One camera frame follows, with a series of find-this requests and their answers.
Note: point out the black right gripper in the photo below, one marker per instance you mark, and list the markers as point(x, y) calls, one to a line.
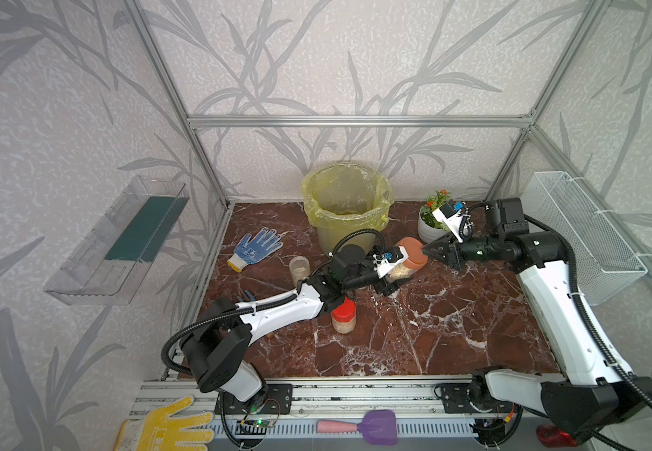
point(448, 250)

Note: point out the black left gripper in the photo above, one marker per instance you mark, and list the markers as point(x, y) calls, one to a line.
point(382, 287)

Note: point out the brown jar lid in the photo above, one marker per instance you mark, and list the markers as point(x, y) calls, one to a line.
point(415, 259)

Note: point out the brown-lidded oatmeal jar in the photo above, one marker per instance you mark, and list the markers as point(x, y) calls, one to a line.
point(404, 270)

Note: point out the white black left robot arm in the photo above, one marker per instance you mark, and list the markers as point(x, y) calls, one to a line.
point(212, 350)

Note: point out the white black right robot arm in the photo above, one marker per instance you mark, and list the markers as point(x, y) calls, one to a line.
point(596, 388)

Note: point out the red-lidded oatmeal jar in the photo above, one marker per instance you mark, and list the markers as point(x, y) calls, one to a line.
point(344, 317)

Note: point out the open glass jar with oatmeal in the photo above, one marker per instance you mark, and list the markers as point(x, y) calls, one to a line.
point(300, 269)

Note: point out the potted artificial flower plant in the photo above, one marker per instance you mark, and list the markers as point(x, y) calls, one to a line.
point(430, 228)

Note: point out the yellow plastic bin liner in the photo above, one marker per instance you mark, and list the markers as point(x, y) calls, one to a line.
point(347, 196)

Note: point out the blue dotted white work glove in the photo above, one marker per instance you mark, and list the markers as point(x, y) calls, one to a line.
point(253, 249)

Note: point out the red black handheld tool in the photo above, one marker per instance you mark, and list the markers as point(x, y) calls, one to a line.
point(551, 437)

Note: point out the yellow dotted glove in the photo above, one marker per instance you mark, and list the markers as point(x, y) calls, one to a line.
point(166, 428)

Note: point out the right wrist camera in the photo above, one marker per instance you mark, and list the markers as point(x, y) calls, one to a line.
point(456, 218)

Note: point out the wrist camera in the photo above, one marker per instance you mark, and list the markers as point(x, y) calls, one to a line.
point(388, 261)
point(456, 218)

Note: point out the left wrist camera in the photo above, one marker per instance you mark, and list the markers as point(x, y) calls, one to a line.
point(388, 261)

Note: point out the blue wooden-handled garden fork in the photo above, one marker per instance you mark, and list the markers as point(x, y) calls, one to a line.
point(246, 298)

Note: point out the purple pink-handled scoop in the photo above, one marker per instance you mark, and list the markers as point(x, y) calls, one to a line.
point(376, 427)

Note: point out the white wire mesh basket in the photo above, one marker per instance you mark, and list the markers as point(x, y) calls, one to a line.
point(606, 263)

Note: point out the clear plastic wall shelf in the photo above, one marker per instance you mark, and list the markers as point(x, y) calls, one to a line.
point(111, 263)

